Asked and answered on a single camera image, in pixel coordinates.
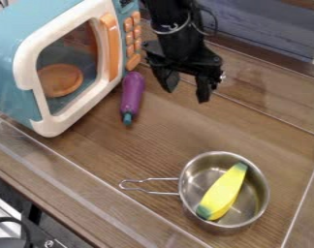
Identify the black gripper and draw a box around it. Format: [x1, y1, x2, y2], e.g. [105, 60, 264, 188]
[143, 40, 224, 104]

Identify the purple toy eggplant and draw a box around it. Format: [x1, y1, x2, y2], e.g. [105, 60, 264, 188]
[121, 72, 145, 125]

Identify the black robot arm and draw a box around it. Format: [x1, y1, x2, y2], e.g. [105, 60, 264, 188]
[141, 0, 223, 104]

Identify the orange microwave turntable plate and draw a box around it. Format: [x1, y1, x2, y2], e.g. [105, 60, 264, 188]
[38, 64, 84, 98]

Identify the blue white toy microwave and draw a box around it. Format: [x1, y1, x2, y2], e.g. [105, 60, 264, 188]
[0, 0, 141, 138]

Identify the yellow toy corn cob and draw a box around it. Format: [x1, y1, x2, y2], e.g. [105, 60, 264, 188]
[196, 162, 248, 221]

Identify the silver pot with wire handle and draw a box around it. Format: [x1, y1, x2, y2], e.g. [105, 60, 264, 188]
[120, 151, 270, 234]

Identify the black cable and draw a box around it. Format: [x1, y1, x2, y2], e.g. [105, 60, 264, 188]
[0, 216, 34, 248]

